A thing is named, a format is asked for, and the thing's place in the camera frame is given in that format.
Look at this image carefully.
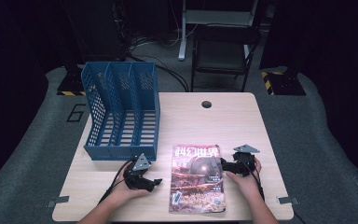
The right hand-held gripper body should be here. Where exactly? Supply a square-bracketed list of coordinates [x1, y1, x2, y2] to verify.
[232, 144, 260, 177]

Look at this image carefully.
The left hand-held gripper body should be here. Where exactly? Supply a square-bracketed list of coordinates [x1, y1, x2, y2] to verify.
[123, 152, 155, 191]

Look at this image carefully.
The red cover magazine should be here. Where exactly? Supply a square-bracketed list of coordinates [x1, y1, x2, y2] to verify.
[168, 143, 227, 215]

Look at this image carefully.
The blue plastic file rack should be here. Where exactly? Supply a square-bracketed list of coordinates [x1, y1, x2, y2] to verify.
[80, 61, 161, 161]

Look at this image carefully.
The person's left hand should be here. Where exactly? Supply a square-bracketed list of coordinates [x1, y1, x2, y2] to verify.
[109, 172, 149, 207]

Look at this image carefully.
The person's right hand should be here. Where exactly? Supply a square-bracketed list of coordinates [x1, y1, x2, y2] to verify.
[226, 158, 264, 204]

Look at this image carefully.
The black striped stand base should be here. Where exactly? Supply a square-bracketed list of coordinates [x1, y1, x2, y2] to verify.
[56, 63, 87, 97]
[260, 69, 307, 96]

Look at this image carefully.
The black folding chair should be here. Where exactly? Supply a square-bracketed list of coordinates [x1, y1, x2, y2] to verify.
[189, 24, 262, 92]

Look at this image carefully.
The white metal stand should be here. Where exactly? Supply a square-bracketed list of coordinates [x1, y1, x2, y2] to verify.
[177, 0, 259, 62]

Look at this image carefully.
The black cabinet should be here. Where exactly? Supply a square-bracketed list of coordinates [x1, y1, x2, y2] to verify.
[60, 0, 127, 63]

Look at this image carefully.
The left hand-held gripper black cable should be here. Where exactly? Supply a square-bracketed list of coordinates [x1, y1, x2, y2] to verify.
[98, 159, 136, 204]

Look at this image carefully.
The hand-held gripper black cable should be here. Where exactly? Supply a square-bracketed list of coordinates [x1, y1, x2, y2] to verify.
[237, 157, 266, 202]
[98, 159, 136, 204]

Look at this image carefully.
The right hand-held gripper black cable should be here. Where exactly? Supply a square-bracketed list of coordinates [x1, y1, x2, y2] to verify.
[237, 157, 266, 202]

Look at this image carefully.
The grey metal table bracket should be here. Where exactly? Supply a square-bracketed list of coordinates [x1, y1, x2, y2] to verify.
[46, 195, 71, 209]
[276, 195, 300, 205]

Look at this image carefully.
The thin black cable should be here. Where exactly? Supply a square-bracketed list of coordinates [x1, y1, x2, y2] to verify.
[293, 210, 307, 224]

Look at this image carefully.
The bundle of floor cables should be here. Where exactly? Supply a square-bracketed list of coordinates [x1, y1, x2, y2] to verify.
[127, 34, 190, 92]

